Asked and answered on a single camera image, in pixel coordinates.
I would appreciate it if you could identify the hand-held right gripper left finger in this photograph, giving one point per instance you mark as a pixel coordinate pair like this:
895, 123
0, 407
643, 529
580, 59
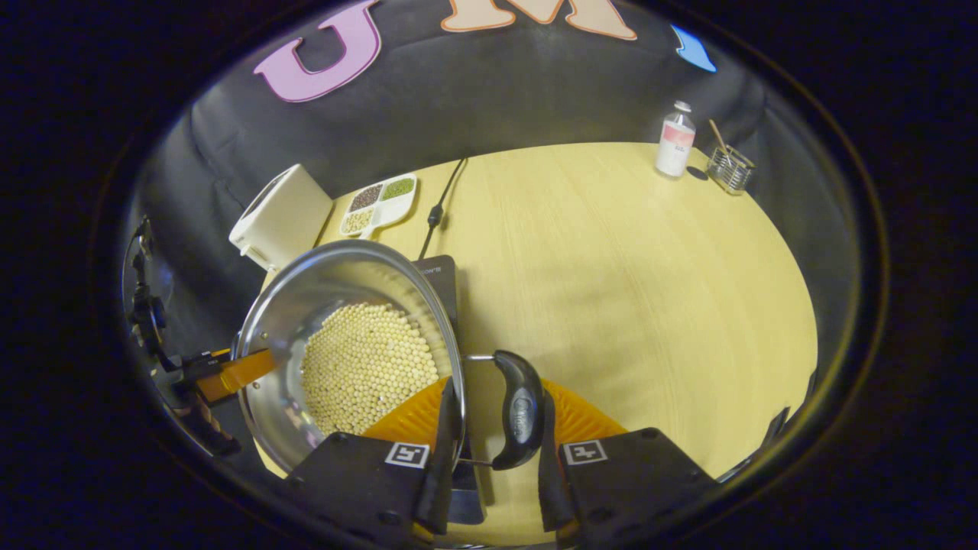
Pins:
351, 481

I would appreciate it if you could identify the clear bottle with pink label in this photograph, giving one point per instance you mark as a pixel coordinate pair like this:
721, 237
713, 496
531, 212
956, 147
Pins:
675, 149

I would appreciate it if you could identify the wooden stick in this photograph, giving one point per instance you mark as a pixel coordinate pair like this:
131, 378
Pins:
720, 137

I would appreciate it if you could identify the small dark round disc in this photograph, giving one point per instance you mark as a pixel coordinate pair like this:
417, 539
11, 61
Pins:
697, 173

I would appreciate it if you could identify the black induction cooktop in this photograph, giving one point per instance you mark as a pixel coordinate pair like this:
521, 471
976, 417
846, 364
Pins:
439, 279

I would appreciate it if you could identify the white divided bean dish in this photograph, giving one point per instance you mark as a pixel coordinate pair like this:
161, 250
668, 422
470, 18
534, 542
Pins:
380, 202

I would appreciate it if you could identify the stainless steel pot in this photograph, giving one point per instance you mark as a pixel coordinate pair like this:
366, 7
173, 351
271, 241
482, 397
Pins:
283, 321

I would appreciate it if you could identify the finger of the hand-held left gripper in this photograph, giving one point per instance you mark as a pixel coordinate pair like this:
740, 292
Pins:
241, 373
208, 428

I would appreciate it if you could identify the white box appliance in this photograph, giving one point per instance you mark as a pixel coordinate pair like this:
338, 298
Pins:
283, 218

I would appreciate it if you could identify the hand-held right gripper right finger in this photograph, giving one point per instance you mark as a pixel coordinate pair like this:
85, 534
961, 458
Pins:
634, 481

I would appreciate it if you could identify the pile of yellow beans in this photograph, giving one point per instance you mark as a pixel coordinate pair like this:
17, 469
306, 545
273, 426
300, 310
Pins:
367, 367

